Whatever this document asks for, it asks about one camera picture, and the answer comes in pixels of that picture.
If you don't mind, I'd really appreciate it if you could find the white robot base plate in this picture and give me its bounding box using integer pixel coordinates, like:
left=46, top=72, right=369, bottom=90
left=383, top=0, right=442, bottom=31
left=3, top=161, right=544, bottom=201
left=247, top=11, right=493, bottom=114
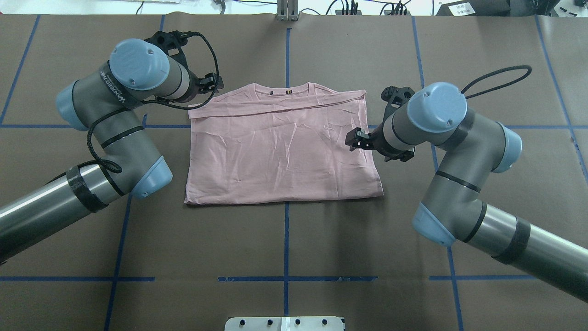
left=223, top=316, right=346, bottom=331

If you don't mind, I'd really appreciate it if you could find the aluminium frame post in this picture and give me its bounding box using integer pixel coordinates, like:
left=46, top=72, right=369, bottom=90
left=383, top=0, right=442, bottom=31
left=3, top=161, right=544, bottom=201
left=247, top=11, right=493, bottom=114
left=275, top=0, right=300, bottom=22

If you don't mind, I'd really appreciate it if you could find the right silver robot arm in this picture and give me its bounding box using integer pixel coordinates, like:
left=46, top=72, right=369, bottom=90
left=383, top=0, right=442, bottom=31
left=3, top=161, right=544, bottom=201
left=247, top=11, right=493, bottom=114
left=345, top=65, right=588, bottom=302

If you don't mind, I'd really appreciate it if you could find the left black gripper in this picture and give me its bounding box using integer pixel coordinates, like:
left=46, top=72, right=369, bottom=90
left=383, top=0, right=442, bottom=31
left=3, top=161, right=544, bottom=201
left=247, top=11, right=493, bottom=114
left=143, top=31, right=224, bottom=103

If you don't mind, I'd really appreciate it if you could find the pink Snoopy t-shirt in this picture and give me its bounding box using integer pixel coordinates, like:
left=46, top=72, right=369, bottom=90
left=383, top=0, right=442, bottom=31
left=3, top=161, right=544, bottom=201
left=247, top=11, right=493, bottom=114
left=184, top=82, right=384, bottom=205

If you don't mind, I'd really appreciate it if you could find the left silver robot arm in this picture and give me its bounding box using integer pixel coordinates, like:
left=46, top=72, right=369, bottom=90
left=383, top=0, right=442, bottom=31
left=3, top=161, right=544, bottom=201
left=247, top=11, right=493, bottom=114
left=0, top=31, right=223, bottom=263

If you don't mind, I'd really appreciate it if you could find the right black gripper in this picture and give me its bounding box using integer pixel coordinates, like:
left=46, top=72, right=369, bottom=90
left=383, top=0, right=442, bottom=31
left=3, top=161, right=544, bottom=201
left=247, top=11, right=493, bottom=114
left=345, top=86, right=414, bottom=162

